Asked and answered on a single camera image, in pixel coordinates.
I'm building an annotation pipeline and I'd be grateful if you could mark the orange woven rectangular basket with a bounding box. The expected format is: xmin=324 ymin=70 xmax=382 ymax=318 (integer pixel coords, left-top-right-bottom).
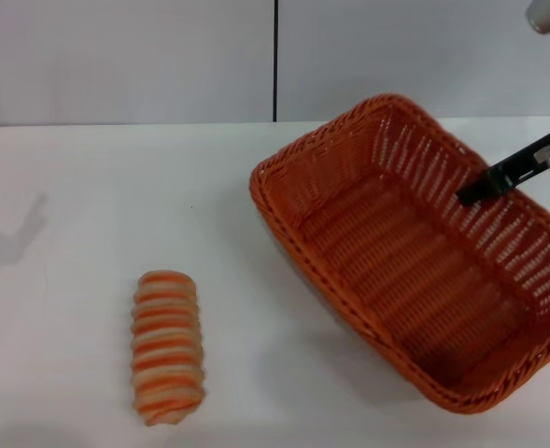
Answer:
xmin=249 ymin=92 xmax=550 ymax=415

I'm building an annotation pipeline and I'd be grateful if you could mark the orange white striped bread roll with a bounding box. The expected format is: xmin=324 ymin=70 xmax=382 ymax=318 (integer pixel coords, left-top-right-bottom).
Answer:
xmin=131 ymin=269 xmax=208 ymax=427

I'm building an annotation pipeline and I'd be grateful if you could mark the black wall panel seam strip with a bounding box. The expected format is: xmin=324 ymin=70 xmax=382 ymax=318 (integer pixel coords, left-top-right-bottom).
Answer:
xmin=271 ymin=0 xmax=280 ymax=123

